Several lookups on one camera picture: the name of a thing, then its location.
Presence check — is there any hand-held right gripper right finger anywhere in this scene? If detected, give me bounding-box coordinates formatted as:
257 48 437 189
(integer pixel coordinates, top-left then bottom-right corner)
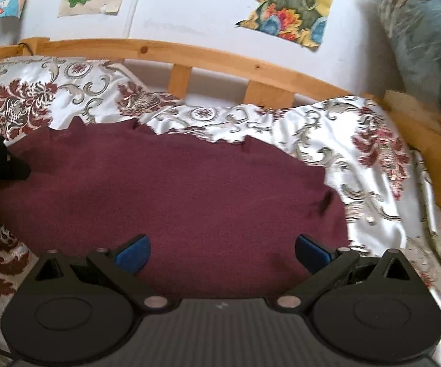
276 234 417 312

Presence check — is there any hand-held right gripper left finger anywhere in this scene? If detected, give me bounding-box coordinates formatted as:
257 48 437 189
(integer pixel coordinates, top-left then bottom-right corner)
33 234 175 310

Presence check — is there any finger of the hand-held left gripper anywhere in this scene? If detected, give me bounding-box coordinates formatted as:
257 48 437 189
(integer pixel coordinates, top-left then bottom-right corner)
0 147 31 182

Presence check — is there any maroon long-sleeve shirt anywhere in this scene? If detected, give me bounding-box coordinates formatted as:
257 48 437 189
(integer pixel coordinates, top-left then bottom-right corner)
0 117 353 301

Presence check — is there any clear plastic bag of clothes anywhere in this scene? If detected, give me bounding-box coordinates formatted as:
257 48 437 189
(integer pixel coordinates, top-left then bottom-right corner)
377 0 441 108

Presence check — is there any floral satin bedspread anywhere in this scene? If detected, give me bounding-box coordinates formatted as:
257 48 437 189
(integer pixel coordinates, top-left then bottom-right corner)
0 57 441 367

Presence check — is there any wooden bed frame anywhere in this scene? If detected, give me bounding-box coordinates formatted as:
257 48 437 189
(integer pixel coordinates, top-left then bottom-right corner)
0 37 441 222

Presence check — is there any white wall pipe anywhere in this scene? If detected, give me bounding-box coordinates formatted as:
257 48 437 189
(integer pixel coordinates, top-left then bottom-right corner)
124 0 148 39

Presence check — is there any colourful landscape wall poster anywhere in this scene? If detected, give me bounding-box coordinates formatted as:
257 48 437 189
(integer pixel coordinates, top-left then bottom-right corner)
236 0 336 51

